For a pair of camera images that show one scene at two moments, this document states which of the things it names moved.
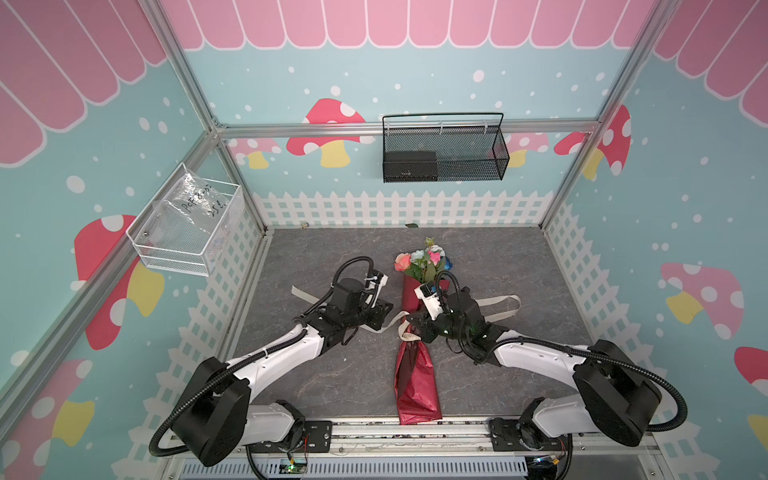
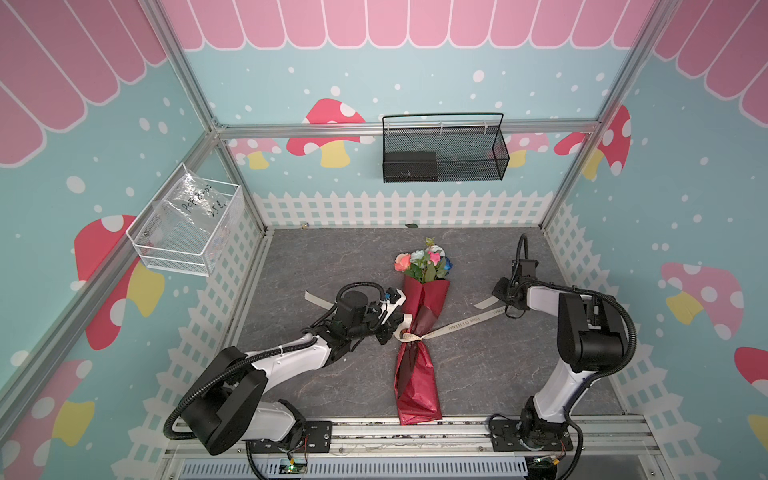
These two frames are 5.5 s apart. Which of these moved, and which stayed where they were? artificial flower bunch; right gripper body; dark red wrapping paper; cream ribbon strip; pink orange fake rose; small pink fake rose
Moved: right gripper body; cream ribbon strip
Stayed: small pink fake rose; artificial flower bunch; pink orange fake rose; dark red wrapping paper
